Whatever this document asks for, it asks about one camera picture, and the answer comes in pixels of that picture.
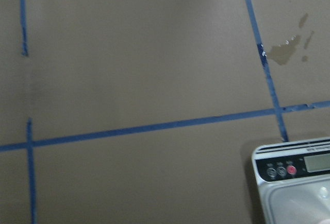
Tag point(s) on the silver kitchen scale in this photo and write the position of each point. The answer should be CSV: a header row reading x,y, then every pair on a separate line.
x,y
293,181

